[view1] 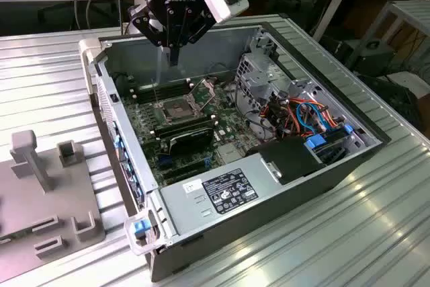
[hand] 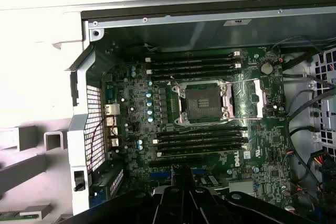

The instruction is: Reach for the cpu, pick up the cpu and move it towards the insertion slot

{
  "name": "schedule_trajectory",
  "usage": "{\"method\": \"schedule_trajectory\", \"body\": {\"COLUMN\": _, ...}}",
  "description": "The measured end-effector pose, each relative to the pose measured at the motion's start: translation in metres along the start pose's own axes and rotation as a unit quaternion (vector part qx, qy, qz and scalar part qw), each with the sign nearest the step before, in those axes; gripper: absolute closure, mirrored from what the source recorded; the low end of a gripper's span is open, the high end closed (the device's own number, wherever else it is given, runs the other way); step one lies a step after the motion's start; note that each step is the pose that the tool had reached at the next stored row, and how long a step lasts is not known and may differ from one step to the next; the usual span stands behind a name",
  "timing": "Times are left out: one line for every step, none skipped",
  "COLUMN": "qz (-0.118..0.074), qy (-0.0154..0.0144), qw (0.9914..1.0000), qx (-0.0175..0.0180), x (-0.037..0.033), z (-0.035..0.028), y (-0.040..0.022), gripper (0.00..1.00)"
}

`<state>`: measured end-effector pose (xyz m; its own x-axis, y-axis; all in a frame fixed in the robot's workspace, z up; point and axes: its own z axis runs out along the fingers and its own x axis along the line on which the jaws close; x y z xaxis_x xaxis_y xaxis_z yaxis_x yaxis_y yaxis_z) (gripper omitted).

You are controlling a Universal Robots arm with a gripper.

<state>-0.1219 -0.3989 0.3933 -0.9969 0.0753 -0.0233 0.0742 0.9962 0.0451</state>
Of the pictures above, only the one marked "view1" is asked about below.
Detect black expansion slots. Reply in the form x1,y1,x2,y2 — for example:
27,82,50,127
157,157,208,182

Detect grey parts rack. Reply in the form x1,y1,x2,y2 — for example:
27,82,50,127
0,129,107,283

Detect black plastic shroud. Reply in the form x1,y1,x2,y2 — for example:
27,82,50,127
244,135,327,186

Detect black graphics card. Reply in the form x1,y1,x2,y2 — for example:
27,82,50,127
167,125,215,157

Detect silver drive cage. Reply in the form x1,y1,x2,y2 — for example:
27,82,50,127
234,52,292,124

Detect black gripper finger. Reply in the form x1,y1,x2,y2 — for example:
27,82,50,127
174,10,216,67
129,4,176,67

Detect orange wire bundle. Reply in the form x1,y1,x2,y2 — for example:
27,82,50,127
261,96,341,134

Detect grey power supply with label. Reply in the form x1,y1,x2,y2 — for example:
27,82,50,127
160,152,282,237

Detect metal slat shelf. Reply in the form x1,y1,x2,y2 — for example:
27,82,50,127
345,0,430,70

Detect black RAM slot bank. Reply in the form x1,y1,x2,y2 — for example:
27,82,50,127
153,114,216,139
130,77,195,105

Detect blue wire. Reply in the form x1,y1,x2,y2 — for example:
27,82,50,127
295,99,329,133

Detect green motherboard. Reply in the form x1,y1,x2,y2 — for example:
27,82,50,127
116,77,266,189

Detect black box with handle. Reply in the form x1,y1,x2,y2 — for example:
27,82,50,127
341,39,396,79

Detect open grey PC case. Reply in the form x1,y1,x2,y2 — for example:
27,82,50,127
79,21,392,283

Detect clear latch with blue clip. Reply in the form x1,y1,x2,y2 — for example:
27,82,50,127
123,209,166,256

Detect hard disk in blue carrier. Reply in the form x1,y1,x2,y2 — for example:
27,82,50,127
303,125,354,167

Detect metal socket cover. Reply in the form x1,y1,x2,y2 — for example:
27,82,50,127
189,78,218,114

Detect CPU socket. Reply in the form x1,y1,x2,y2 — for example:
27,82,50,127
156,98,196,124

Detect small silver heat sink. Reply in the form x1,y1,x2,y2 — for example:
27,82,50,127
216,143,245,164

